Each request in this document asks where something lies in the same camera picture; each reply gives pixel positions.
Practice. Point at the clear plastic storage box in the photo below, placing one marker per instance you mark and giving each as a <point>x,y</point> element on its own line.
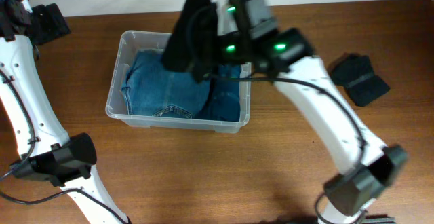
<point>132,42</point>

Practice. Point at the small black garment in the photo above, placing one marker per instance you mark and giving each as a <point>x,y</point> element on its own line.
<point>354,72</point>

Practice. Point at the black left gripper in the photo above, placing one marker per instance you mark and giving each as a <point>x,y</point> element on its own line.
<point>55,24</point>

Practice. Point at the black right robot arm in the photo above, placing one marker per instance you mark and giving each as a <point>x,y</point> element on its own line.
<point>366,165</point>

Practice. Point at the dark blue jeans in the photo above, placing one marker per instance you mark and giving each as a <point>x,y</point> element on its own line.
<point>151,90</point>

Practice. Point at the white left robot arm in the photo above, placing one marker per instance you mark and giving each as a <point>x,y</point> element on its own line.
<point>47,152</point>

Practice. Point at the teal garment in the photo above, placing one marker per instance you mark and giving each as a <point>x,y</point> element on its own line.
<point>222,103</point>

